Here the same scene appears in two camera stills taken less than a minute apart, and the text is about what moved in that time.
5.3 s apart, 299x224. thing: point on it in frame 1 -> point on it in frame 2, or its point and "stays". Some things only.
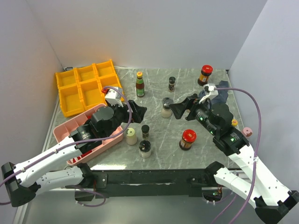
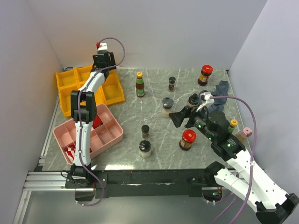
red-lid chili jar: [206, 71] stays
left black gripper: [138, 112] -> [111, 59]
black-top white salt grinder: [145, 149] stays
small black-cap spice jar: [145, 129] stays
